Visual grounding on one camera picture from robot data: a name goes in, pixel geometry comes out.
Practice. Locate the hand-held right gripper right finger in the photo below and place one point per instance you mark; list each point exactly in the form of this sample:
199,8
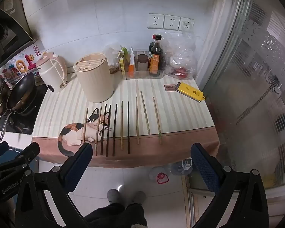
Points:
204,168

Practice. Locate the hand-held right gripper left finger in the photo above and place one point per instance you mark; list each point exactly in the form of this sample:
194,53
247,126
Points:
77,166

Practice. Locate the brown wooden chopstick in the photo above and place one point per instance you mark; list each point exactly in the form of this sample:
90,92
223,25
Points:
137,121
85,125

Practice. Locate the beige ribbed utensil holder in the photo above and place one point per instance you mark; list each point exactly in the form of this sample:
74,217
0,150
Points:
95,83

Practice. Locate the clear plastic bottle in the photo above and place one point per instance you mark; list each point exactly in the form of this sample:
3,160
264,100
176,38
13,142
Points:
180,168

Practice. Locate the black induction cooktop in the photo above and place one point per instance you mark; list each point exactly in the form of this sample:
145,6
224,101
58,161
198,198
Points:
26,121

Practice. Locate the reddish wooden chopstick pale tip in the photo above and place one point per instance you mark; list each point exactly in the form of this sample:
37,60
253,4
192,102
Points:
98,130

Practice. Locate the plastic jug red cap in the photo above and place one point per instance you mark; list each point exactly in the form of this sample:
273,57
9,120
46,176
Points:
160,178

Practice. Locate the striped cat print tablecloth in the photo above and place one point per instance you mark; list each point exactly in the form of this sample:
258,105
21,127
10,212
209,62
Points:
180,114

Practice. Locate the person's dark trousers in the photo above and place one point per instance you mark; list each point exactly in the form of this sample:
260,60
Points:
116,215

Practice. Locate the dark frying pan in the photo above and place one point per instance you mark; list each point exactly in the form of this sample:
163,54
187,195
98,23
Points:
21,90

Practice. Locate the green-tipped bamboo chopstick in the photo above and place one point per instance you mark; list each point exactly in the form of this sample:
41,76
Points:
157,121

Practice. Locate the yellow power bank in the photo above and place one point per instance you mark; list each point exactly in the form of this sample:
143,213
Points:
190,91

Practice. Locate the pale bamboo chopstick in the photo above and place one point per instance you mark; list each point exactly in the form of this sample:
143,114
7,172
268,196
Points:
145,112

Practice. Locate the cream electric kettle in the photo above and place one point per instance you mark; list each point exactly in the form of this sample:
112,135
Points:
52,73

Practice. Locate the brown card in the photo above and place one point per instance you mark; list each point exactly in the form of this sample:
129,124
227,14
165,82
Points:
170,87

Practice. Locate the red food packet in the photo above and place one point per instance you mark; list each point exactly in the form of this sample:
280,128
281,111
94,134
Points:
179,72

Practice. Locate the yellow box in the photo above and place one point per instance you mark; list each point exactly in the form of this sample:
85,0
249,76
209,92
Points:
121,65

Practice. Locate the clear plastic organizer bin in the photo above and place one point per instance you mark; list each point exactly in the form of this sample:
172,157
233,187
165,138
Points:
142,75

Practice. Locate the soy sauce bottle orange label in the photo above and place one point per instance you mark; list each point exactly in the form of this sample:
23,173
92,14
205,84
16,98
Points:
156,61

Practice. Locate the range hood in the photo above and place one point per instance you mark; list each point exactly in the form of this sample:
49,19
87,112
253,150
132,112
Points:
4,30

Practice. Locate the plastic bag with brown food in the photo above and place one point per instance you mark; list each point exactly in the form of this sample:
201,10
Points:
111,52

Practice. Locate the large clear plastic bag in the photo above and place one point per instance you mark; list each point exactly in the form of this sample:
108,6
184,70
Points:
180,49

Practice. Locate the jar with brown lid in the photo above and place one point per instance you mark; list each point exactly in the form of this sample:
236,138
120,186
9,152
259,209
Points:
143,63

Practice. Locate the green packet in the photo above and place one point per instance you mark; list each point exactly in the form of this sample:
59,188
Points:
124,51

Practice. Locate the dark glass bottle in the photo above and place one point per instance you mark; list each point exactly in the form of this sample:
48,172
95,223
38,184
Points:
151,47

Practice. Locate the colourful wall decal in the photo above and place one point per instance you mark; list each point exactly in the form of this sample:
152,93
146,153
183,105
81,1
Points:
21,64

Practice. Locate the white wall socket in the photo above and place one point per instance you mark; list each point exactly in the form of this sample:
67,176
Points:
172,22
156,21
186,24

